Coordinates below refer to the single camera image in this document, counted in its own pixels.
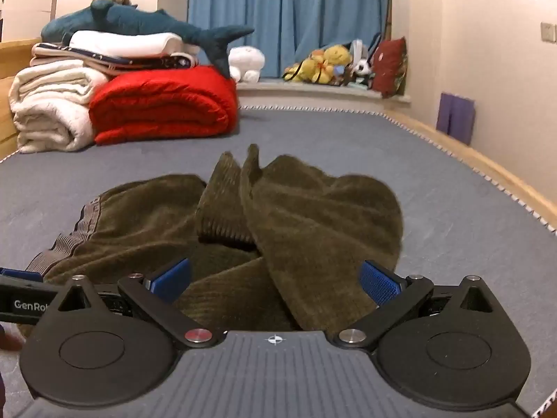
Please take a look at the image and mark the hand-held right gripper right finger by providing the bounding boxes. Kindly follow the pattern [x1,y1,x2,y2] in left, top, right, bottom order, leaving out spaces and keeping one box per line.
[326,260,502,351]

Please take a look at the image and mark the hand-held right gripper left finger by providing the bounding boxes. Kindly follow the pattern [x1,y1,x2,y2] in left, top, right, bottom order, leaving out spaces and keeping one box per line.
[56,258,225,350]

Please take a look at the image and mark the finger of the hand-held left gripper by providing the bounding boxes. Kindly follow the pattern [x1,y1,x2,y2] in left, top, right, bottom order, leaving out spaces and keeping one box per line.
[0,268,44,284]

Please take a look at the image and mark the olive green corduroy pants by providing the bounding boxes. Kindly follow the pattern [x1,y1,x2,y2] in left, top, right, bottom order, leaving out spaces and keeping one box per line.
[26,144,405,332]

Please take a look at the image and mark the person's left hand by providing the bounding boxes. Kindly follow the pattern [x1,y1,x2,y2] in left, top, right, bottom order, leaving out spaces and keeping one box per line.
[0,324,24,351]

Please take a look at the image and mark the cream folded blanket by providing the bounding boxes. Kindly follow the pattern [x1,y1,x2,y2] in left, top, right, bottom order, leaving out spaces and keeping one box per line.
[9,59,109,154]

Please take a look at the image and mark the red folded blanket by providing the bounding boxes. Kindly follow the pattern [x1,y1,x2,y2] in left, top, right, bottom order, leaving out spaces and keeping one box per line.
[89,65,240,146]

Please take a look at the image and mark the purple folded mat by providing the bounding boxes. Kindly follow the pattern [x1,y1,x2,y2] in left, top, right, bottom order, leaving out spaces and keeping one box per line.
[436,92,476,146]

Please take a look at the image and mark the window ledge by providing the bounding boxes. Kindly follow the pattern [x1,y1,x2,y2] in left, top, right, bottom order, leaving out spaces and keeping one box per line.
[237,77,412,114]

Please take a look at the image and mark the dark patterned folded cloth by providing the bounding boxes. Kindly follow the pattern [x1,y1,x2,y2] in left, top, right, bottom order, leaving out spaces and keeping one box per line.
[31,42,201,71]

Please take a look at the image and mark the red cushion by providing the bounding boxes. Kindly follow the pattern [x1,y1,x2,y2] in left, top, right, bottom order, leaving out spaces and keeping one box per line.
[370,37,409,99]

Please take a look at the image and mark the white rabbit plush toy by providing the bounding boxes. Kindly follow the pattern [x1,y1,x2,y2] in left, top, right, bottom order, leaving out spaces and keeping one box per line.
[350,39,377,81]

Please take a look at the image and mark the yellow cloth heap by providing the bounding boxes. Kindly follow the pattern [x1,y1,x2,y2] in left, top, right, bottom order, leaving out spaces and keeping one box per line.
[283,56,336,85]

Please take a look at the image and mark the yellow plush toy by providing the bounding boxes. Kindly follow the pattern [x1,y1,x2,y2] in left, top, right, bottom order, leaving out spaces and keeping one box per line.
[322,44,354,68]

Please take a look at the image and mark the white folded towel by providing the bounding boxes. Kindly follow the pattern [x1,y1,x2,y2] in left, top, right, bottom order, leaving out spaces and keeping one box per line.
[69,30,196,59]

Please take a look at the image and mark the blue shark plush toy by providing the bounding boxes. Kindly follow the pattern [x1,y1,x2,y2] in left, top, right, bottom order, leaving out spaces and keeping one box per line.
[40,0,255,80]

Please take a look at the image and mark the blue curtain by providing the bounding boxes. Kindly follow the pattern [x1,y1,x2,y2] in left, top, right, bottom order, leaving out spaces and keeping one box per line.
[187,0,392,80]

